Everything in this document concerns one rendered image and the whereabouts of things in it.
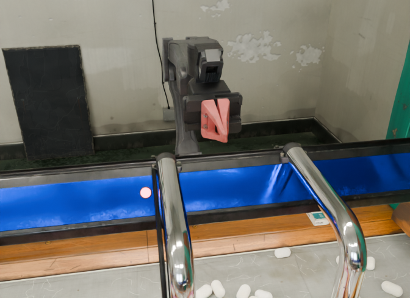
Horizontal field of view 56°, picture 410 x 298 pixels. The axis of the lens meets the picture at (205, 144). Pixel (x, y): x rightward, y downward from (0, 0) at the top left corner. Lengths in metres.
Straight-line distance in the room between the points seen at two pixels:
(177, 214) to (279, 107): 2.60
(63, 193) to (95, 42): 2.15
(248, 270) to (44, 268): 0.41
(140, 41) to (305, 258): 1.96
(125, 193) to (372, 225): 0.66
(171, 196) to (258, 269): 0.49
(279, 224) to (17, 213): 0.59
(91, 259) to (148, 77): 1.90
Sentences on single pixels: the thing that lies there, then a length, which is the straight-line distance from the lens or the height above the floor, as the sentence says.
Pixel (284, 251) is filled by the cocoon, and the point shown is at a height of 0.76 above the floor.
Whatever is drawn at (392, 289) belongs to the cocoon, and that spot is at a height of 0.76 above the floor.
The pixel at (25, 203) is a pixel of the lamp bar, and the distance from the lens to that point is 0.46.
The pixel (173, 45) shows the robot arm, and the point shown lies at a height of 1.10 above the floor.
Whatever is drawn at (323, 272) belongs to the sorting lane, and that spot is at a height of 0.74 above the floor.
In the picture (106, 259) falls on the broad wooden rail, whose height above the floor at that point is 0.75.
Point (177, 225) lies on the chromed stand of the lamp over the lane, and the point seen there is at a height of 1.12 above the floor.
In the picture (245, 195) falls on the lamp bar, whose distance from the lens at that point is 0.45.
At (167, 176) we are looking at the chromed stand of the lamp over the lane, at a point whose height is 1.12.
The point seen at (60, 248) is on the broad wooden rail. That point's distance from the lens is 0.88.
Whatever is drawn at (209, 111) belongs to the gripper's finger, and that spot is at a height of 1.09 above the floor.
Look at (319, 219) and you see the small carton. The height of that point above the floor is 0.78.
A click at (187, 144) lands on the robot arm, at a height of 0.85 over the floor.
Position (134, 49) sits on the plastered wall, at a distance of 2.57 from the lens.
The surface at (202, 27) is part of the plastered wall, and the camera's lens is 2.58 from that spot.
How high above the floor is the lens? 1.34
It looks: 28 degrees down
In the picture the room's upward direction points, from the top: straight up
